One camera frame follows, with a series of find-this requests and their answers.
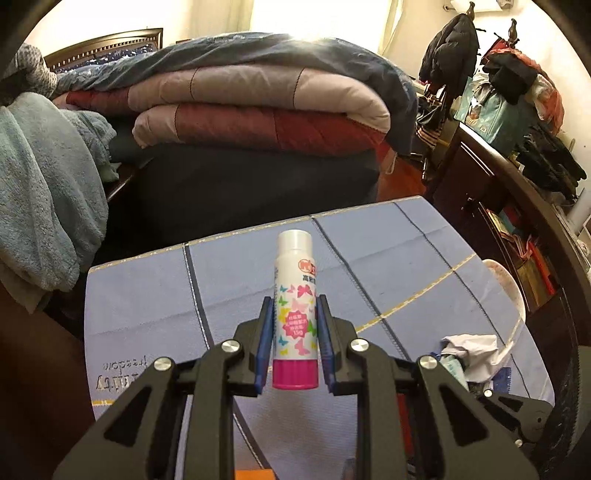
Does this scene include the wooden coat rack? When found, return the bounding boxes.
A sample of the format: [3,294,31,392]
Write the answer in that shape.
[464,1,486,33]
[494,18,520,49]

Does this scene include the teal shopping bag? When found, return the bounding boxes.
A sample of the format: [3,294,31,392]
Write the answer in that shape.
[455,76,539,144]

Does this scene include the white pink butterfly glue stick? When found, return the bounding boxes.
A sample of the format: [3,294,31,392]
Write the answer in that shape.
[272,229,320,391]

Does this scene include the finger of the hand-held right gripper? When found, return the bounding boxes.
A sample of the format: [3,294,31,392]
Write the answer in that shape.
[473,389,554,457]

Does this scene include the grey knitted blanket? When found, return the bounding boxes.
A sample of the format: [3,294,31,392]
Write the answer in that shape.
[0,44,58,107]

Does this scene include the teal fleece blanket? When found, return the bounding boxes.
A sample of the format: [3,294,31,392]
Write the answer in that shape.
[0,92,120,296]

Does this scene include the blue patterned duvet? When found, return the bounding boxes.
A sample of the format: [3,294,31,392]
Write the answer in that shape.
[55,32,419,155]

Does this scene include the blue checked tablecloth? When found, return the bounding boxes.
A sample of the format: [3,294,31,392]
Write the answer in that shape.
[84,195,555,472]

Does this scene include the teal crumpled wrapper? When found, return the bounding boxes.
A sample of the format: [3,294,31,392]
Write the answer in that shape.
[441,353,468,387]

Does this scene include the dark wooden cabinet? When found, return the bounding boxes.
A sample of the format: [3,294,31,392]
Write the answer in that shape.
[425,122,591,462]

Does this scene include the dark wooden headboard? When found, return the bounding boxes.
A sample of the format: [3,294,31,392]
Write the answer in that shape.
[42,28,164,72]

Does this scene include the black coat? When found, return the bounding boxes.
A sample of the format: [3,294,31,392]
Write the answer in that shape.
[419,13,481,86]

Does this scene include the pile of red black clothes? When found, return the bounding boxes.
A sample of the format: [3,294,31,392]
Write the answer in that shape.
[480,39,565,134]

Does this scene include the pink and red quilt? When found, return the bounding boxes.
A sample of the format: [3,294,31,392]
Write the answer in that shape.
[60,67,392,155]

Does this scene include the bed with dark sheet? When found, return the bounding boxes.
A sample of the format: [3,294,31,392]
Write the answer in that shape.
[104,122,393,259]

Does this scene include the folded black clothes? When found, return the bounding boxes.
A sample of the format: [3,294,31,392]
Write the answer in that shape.
[515,124,587,199]

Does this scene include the dark striped bag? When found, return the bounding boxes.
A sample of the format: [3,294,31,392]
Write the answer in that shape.
[416,88,455,148]

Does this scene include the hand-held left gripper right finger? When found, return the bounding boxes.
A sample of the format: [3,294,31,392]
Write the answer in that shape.
[316,294,541,480]

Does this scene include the navy star pillow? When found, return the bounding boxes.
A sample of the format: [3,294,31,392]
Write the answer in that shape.
[58,42,160,75]

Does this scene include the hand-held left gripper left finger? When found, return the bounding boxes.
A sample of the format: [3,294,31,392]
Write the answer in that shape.
[52,295,278,480]

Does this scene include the white tissue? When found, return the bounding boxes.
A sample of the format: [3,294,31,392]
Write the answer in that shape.
[438,333,502,384]

